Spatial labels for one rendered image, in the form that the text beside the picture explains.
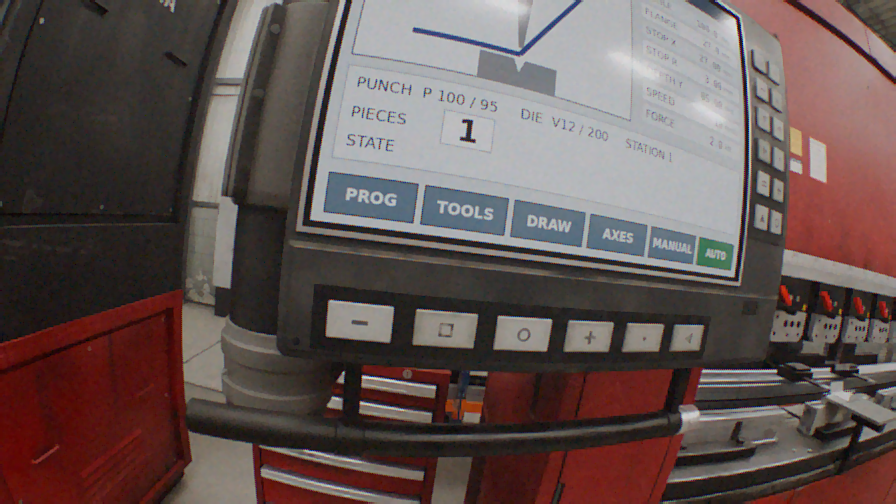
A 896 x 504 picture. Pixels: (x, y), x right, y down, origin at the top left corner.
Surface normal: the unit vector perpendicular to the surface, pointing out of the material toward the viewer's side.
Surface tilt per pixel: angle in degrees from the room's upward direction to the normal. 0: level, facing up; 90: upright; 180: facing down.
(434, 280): 90
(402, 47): 90
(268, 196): 90
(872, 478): 90
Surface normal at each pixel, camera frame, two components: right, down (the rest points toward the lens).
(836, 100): 0.00, 0.05
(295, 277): 0.24, 0.08
